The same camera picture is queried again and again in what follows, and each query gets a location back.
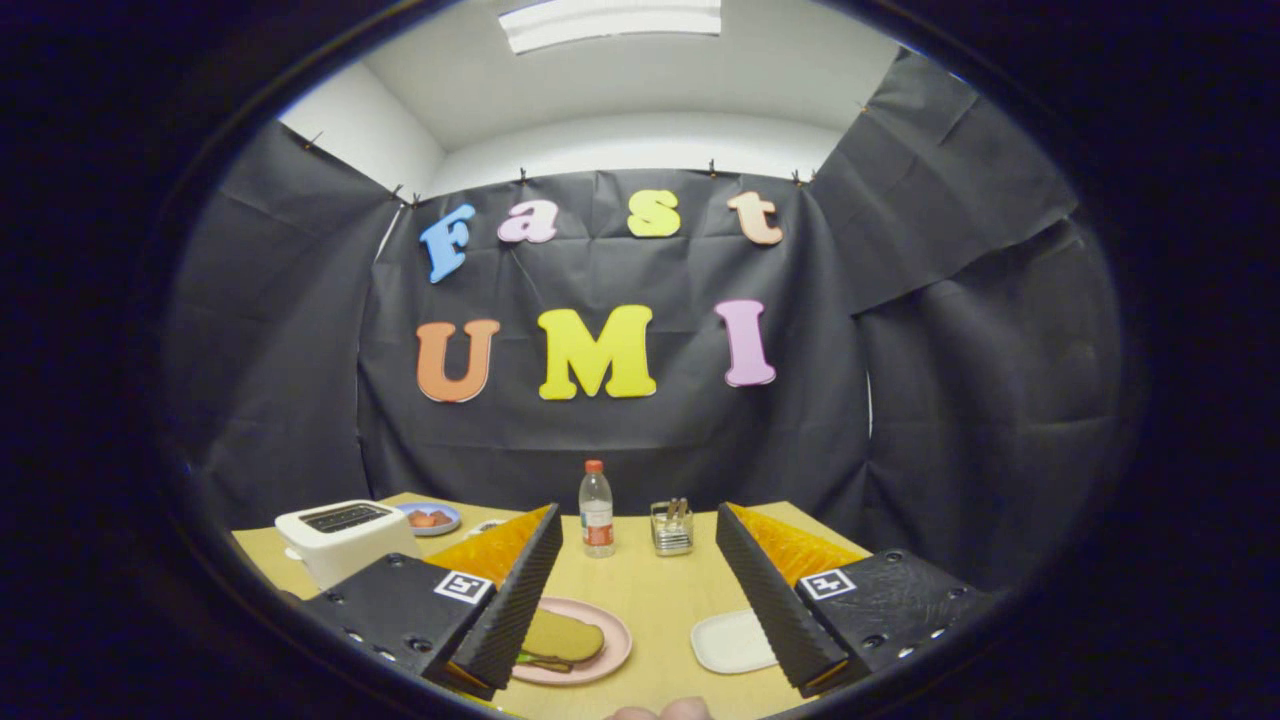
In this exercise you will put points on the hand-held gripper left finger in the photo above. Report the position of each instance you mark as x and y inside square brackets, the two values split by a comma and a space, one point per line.
[505, 610]

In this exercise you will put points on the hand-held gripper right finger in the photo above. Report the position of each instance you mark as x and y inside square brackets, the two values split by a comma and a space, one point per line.
[775, 610]

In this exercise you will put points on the toasted brown bread slice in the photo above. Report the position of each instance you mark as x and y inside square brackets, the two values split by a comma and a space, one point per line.
[565, 635]

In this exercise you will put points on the white rectangular plate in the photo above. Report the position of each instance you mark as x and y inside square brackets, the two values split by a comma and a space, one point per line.
[730, 645]

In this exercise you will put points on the white divided condiment tray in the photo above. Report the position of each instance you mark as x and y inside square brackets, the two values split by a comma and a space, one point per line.
[485, 526]

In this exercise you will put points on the blue plate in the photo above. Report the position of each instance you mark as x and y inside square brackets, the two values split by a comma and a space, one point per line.
[445, 528]

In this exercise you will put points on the pink plate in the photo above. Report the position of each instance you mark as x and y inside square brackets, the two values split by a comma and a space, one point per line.
[615, 645]

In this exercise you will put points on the clear red-capped water bottle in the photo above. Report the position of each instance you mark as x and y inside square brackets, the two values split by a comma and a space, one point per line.
[597, 515]

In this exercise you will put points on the white toaster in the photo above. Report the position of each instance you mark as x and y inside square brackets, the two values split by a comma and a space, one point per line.
[345, 550]

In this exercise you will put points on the black backdrop cloth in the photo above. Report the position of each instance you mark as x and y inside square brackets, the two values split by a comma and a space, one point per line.
[620, 440]

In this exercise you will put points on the ceiling light panel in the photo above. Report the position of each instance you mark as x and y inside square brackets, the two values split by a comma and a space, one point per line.
[610, 22]

